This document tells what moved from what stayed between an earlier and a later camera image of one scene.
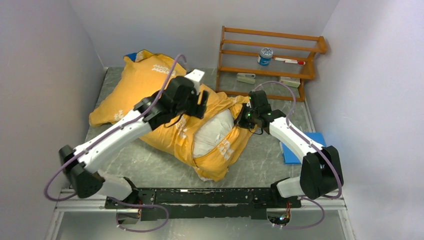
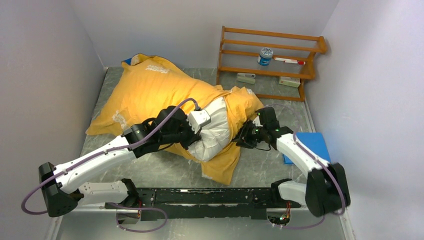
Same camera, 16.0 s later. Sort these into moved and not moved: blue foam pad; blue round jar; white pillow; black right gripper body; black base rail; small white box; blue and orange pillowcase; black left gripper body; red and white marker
Moved: black left gripper body; black right gripper body; white pillow; blue and orange pillowcase
Not moved: blue round jar; red and white marker; small white box; blue foam pad; black base rail
